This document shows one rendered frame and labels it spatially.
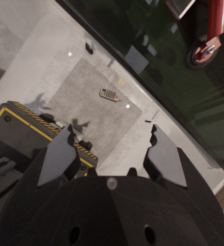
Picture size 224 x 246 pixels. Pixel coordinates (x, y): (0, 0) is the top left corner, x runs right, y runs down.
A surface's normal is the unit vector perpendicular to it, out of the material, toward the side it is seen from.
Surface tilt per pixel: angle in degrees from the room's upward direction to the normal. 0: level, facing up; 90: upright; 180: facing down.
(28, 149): 0
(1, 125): 0
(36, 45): 16
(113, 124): 0
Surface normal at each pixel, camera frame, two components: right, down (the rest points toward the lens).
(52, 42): 0.00, 0.07
